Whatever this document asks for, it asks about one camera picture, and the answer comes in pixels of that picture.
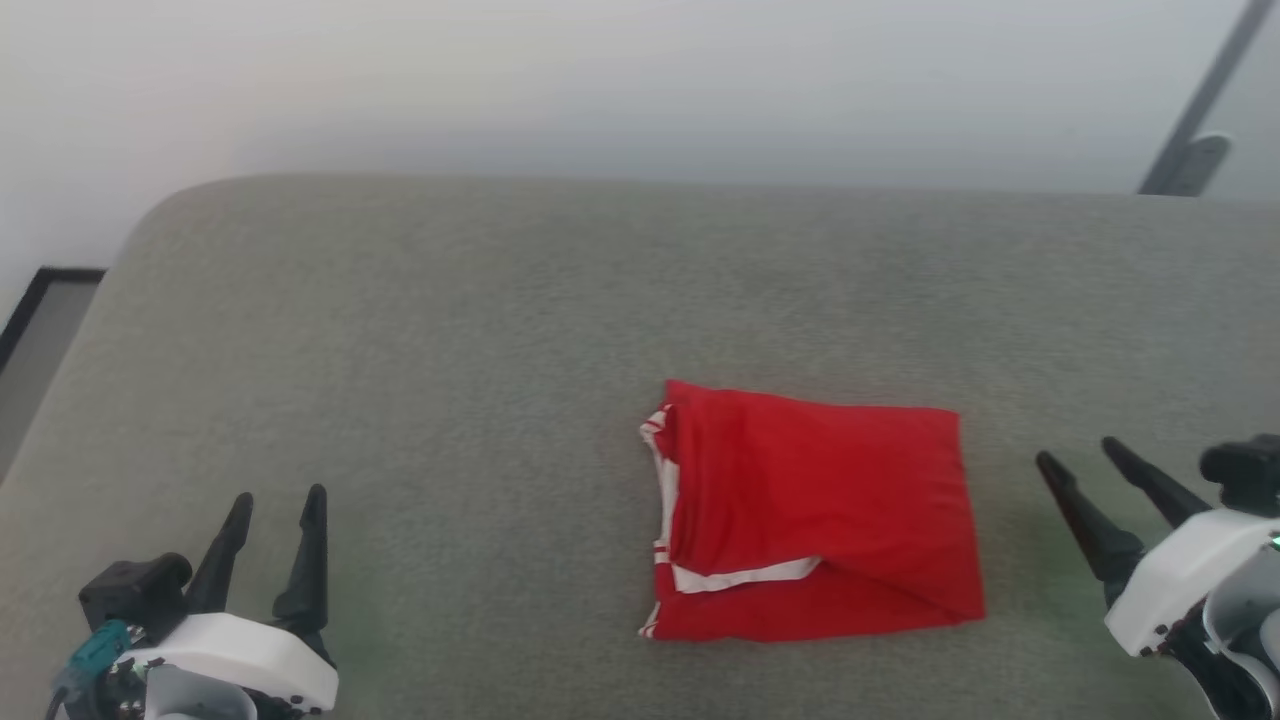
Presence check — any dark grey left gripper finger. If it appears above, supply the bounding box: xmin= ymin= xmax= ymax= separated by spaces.
xmin=183 ymin=492 xmax=255 ymax=617
xmin=272 ymin=484 xmax=330 ymax=641

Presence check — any teal camera cable plug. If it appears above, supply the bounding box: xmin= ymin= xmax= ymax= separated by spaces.
xmin=62 ymin=620 xmax=133 ymax=696

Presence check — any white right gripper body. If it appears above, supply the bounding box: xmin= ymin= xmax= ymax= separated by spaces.
xmin=1102 ymin=506 xmax=1280 ymax=661

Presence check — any dark grey slanted pole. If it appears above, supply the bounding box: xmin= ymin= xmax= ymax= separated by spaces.
xmin=1138 ymin=0 xmax=1280 ymax=197

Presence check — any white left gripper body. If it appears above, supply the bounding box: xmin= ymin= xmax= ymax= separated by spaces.
xmin=112 ymin=612 xmax=340 ymax=717

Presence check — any black floor frame strip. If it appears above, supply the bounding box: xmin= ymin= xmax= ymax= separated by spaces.
xmin=0 ymin=267 xmax=107 ymax=373

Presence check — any red and white jersey garment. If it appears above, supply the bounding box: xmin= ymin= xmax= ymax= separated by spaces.
xmin=637 ymin=378 xmax=987 ymax=643

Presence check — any grey pole bracket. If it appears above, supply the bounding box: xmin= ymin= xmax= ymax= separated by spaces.
xmin=1165 ymin=133 xmax=1233 ymax=198

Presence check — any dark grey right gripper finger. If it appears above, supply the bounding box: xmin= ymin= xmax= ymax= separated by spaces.
xmin=1101 ymin=436 xmax=1215 ymax=531
xmin=1034 ymin=450 xmax=1146 ymax=606

